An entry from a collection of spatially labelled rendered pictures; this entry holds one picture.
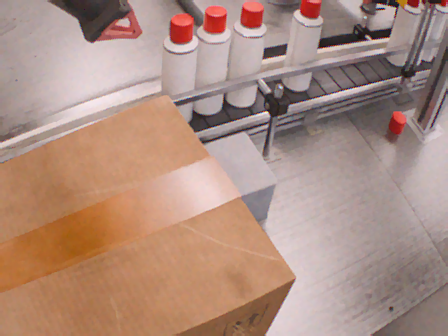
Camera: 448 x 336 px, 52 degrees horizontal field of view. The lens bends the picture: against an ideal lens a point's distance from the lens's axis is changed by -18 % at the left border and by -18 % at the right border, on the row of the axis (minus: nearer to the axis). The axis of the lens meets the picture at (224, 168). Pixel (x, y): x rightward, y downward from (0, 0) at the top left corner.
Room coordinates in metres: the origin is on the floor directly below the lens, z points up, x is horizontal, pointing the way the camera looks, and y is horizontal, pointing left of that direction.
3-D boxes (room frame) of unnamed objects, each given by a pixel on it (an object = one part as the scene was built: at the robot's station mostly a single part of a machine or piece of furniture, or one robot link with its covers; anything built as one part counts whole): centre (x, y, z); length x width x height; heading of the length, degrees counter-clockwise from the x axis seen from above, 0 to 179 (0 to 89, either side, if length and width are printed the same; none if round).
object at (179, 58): (0.59, 0.09, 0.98); 0.05 x 0.05 x 0.20
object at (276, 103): (0.59, -0.05, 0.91); 0.07 x 0.03 x 0.16; 32
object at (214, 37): (0.62, 0.04, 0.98); 0.05 x 0.05 x 0.20
